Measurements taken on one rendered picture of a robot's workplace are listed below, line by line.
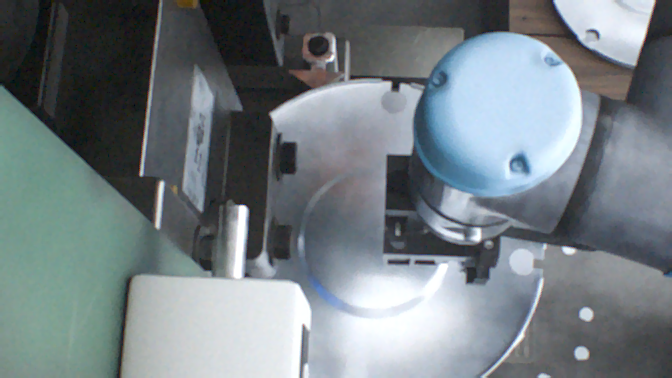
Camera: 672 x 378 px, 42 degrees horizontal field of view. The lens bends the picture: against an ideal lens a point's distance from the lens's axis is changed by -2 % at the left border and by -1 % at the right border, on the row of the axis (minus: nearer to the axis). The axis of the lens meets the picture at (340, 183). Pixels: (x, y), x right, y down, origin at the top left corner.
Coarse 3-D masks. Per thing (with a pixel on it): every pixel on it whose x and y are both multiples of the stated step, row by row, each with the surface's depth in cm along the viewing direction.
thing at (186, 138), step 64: (64, 0) 40; (128, 0) 40; (192, 0) 43; (64, 64) 40; (128, 64) 39; (192, 64) 47; (64, 128) 39; (128, 128) 39; (192, 128) 47; (256, 128) 59; (192, 192) 48; (256, 192) 58; (256, 256) 57
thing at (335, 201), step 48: (336, 96) 79; (336, 144) 78; (384, 144) 78; (288, 192) 77; (336, 192) 77; (384, 192) 77; (336, 240) 75; (336, 288) 74; (384, 288) 74; (432, 288) 75; (480, 288) 75; (528, 288) 75; (336, 336) 74; (384, 336) 74; (432, 336) 74; (480, 336) 74
